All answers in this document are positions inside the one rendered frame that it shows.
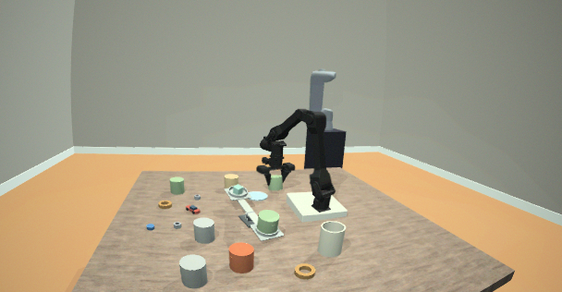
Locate orange flat ring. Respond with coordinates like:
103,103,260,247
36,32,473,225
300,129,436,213
158,201,172,209
294,263,315,279

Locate orange toy car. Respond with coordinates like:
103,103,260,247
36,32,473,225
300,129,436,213
186,205,200,214

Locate pale green cube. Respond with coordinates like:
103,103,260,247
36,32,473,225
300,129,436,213
233,184,243,195

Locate orange cylinder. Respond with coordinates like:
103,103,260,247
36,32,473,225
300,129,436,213
229,242,254,274

